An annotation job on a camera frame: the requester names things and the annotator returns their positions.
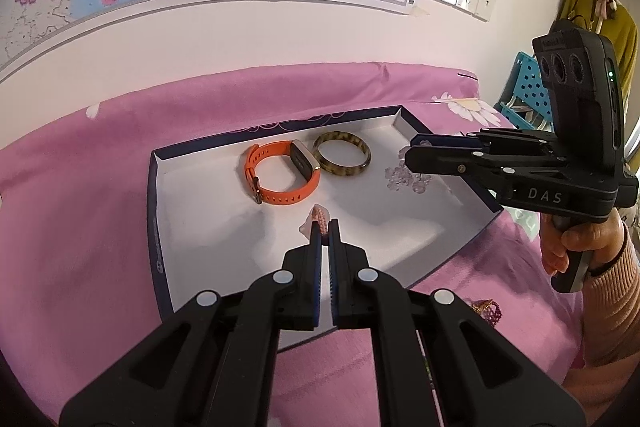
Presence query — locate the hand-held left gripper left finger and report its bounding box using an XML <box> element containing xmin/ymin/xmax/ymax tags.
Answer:
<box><xmin>59</xmin><ymin>221</ymin><xmax>326</xmax><ymax>427</ymax></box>

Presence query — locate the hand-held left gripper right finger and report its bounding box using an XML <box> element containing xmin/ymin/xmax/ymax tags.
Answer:
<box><xmin>326</xmin><ymin>218</ymin><xmax>587</xmax><ymax>427</ymax></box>

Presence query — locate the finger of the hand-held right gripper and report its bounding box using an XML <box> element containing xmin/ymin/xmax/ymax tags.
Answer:
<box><xmin>410</xmin><ymin>130</ymin><xmax>559</xmax><ymax>154</ymax></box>
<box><xmin>404</xmin><ymin>145</ymin><xmax>562</xmax><ymax>204</ymax></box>

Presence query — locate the clear crystal bead bracelet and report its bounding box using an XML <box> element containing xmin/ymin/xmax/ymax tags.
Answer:
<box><xmin>385</xmin><ymin>146</ymin><xmax>432</xmax><ymax>194</ymax></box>

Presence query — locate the small pink bead ornament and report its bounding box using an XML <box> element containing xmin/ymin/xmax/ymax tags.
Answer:
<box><xmin>300</xmin><ymin>204</ymin><xmax>331</xmax><ymax>238</ymax></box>

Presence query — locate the navy box with white inside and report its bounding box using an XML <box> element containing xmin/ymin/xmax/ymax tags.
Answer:
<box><xmin>146</xmin><ymin>105</ymin><xmax>503</xmax><ymax>350</ymax></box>

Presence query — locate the maroon beaded bracelet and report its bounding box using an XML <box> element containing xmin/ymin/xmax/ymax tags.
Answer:
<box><xmin>465</xmin><ymin>299</ymin><xmax>502</xmax><ymax>325</ymax></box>

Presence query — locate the person's right forearm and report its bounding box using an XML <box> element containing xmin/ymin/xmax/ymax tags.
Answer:
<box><xmin>580</xmin><ymin>219</ymin><xmax>640</xmax><ymax>370</ymax></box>

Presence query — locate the person's right hand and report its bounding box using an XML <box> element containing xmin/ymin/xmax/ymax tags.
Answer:
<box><xmin>539</xmin><ymin>210</ymin><xmax>629</xmax><ymax>278</ymax></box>

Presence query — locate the blue perforated plastic stool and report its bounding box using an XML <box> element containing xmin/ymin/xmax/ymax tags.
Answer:
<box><xmin>495</xmin><ymin>52</ymin><xmax>556</xmax><ymax>130</ymax></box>

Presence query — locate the yellow hanging garment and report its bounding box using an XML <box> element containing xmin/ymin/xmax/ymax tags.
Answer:
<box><xmin>559</xmin><ymin>0</ymin><xmax>640</xmax><ymax>82</ymax></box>

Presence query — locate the tortoiseshell bangle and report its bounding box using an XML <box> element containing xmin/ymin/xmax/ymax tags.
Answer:
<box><xmin>312</xmin><ymin>131</ymin><xmax>372</xmax><ymax>176</ymax></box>

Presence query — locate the orange smart watch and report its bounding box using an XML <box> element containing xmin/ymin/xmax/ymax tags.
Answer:
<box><xmin>243</xmin><ymin>139</ymin><xmax>322</xmax><ymax>206</ymax></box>

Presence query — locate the pink printed blanket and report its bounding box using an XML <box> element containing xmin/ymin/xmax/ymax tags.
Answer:
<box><xmin>0</xmin><ymin>61</ymin><xmax>586</xmax><ymax>427</ymax></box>

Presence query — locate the white wall switch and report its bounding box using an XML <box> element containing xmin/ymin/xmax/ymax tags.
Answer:
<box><xmin>472</xmin><ymin>0</ymin><xmax>497</xmax><ymax>22</ymax></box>

